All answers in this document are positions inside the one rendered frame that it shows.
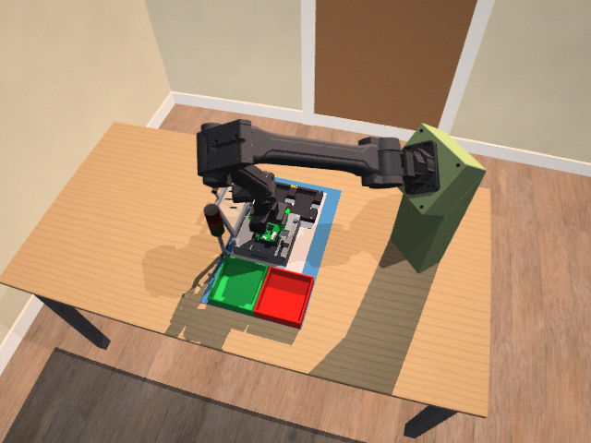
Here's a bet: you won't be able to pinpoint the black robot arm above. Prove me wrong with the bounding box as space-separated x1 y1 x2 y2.
197 119 440 235

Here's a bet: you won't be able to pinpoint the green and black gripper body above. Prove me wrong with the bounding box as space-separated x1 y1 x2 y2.
250 202 288 226

